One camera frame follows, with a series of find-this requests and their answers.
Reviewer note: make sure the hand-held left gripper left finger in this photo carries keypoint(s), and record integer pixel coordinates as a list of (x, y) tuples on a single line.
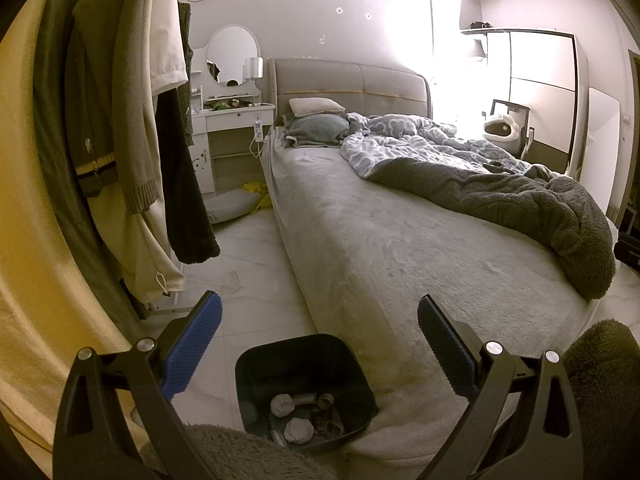
[(195, 340)]

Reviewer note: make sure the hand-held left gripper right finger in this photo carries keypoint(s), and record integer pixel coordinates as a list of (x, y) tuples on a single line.
[(445, 345)]

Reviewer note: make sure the black trash bin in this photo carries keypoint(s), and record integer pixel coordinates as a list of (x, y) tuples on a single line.
[(300, 360)]

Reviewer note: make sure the white tissue ball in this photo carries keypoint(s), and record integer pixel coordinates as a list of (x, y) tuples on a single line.
[(299, 430), (282, 405)]

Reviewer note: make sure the cardboard tube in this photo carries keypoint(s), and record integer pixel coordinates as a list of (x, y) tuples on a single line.
[(326, 400)]

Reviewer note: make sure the wheeled clothes rack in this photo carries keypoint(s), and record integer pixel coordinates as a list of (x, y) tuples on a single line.
[(162, 305)]

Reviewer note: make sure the person's fuzzy grey garment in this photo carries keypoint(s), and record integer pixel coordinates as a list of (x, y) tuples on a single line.
[(225, 450), (610, 390)]

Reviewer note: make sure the grey bed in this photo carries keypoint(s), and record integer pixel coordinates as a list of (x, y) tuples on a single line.
[(375, 250)]

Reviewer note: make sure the grey floor cushion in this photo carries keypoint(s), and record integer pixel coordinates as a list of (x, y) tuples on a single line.
[(232, 206)]

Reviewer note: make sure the dark grey fuzzy blanket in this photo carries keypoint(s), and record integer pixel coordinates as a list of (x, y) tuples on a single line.
[(510, 205)]

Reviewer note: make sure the black hanging garment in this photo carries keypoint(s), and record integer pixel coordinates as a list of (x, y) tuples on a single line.
[(185, 185)]

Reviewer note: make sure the yellow cloth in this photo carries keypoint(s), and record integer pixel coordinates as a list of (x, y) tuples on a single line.
[(257, 192)]

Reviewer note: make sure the yellow curtain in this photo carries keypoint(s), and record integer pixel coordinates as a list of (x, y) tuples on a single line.
[(30, 285)]

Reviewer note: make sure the small dark object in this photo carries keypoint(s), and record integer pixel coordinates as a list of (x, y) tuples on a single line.
[(495, 165)]

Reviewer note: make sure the blue patterned duvet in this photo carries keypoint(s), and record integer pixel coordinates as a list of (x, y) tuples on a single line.
[(415, 145)]

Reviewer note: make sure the dark box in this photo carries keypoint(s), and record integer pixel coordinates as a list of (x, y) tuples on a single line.
[(629, 240)]

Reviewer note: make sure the white cat bed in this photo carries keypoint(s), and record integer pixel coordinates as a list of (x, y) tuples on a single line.
[(500, 130)]

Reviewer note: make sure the white dressing table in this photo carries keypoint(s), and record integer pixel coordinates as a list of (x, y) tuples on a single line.
[(232, 120)]

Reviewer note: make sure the green items on table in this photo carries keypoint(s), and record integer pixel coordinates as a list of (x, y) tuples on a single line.
[(225, 105)]

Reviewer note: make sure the grey-blue pillow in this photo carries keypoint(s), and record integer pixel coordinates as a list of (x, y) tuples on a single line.
[(317, 130)]

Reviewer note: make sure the black office chair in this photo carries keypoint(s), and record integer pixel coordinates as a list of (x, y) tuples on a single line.
[(522, 110)]

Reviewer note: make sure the white leaning panel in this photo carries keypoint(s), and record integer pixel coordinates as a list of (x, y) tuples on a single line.
[(602, 145)]

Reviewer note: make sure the cream pillow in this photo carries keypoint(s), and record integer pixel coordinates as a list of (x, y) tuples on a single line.
[(315, 106)]

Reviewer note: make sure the olive hanging jacket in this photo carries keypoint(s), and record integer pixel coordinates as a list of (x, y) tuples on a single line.
[(50, 110)]

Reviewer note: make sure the silver table lamp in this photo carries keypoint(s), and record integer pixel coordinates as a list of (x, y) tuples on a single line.
[(253, 67)]

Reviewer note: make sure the white wardrobe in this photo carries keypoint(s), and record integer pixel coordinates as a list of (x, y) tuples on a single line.
[(545, 75)]

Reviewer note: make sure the white hanging shirt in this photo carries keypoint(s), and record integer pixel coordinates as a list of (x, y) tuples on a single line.
[(167, 35)]

